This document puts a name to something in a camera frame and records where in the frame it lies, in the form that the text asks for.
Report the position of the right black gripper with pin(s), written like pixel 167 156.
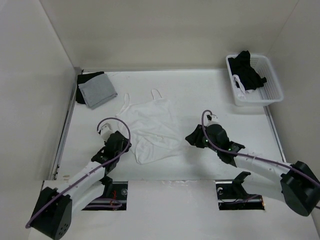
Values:
pixel 194 138

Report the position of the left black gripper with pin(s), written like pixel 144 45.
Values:
pixel 125 143

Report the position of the white tank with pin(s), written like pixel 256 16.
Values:
pixel 241 91
pixel 154 127

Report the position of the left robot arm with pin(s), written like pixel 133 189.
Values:
pixel 55 207

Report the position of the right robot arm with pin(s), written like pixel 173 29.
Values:
pixel 294 184

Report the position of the folded grey tank top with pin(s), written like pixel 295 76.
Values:
pixel 97 91

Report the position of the white tank top in basket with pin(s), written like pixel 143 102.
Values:
pixel 241 91

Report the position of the folded black tank top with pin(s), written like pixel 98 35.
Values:
pixel 82 79

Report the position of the crumpled black tank top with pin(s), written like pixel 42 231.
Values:
pixel 241 67

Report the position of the white plastic basket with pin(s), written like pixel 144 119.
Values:
pixel 271 92

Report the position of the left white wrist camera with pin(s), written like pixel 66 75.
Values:
pixel 105 131

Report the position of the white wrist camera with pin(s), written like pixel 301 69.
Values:
pixel 105 131
pixel 212 120

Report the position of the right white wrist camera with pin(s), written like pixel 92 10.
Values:
pixel 212 120

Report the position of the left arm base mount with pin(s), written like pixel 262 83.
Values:
pixel 113 198

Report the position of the left metal table rail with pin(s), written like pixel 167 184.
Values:
pixel 56 161

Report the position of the metal table rail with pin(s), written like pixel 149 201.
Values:
pixel 274 132
pixel 56 161

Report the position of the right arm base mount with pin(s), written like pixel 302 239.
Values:
pixel 231 195

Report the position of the right metal table rail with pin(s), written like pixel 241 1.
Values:
pixel 274 132

